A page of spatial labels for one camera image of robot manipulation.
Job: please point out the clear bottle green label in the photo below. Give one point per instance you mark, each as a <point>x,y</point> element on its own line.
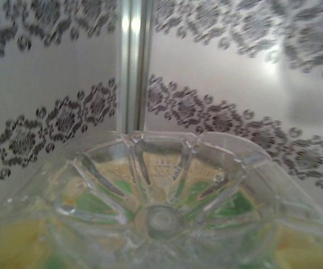
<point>161,221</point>

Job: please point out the aluminium frame post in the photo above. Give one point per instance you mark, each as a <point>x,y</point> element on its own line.
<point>134,56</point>

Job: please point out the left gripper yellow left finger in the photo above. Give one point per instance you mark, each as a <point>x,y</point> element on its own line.
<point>13,246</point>

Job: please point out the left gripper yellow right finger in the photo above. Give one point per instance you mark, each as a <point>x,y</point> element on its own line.
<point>309,256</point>

